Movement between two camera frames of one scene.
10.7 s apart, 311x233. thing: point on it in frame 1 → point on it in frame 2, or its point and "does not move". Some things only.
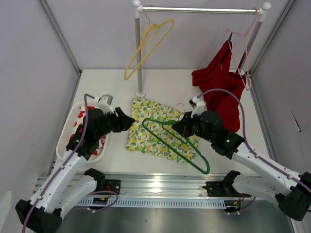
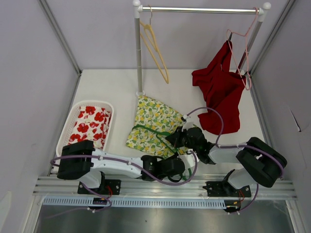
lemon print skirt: [152, 134] does not move
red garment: [225, 106] does not move
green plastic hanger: [165, 127] → [158, 133]
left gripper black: [123, 122] → [173, 156]
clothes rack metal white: [139, 9] does not move
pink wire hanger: [246, 34] does not move
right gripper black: [182, 126] → [175, 138]
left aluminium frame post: [65, 44] does not move
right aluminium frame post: [289, 5] does not move
